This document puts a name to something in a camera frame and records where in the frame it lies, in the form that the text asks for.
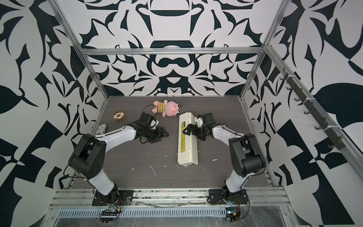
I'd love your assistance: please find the black white patterned shoe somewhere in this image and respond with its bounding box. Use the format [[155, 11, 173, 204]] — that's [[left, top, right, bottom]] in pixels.
[[95, 124, 107, 135]]

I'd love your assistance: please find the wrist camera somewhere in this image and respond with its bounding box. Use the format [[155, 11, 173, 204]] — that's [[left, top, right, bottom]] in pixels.
[[150, 120, 159, 129], [195, 116, 204, 128]]

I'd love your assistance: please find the right circuit board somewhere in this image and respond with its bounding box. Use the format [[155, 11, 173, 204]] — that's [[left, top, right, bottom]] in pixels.
[[226, 207, 242, 223]]

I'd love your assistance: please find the circuit board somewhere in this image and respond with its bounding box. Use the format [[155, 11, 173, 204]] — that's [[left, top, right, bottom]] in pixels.
[[99, 209, 121, 223], [226, 207, 242, 223]]

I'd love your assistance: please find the left circuit board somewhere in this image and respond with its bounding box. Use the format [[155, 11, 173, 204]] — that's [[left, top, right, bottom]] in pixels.
[[99, 209, 121, 223]]

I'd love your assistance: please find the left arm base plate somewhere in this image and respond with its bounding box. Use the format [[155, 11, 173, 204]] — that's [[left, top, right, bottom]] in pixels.
[[92, 190, 134, 206]]

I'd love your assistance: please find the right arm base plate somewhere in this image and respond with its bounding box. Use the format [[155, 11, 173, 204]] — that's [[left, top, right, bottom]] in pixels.
[[207, 187, 249, 205]]

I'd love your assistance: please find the wall hook rail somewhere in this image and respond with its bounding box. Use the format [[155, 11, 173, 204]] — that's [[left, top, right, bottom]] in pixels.
[[280, 69, 346, 150]]

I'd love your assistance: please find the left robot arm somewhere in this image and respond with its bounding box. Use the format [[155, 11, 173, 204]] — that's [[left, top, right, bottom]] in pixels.
[[68, 112, 169, 197]]

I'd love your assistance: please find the brown white plush toy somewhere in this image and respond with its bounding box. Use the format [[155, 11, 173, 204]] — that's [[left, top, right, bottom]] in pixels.
[[113, 111, 126, 121]]

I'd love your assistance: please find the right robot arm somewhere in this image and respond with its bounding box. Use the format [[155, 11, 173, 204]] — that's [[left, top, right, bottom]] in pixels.
[[182, 113, 266, 194]]

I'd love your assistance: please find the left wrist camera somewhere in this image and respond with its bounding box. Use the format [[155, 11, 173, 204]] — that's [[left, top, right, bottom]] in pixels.
[[150, 120, 159, 129]]

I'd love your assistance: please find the pink plush pig toy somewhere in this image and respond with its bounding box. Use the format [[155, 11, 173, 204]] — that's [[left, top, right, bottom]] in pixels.
[[152, 100, 181, 117]]

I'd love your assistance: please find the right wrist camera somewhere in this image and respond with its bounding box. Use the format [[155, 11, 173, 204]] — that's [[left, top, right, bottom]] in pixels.
[[195, 116, 204, 128]]

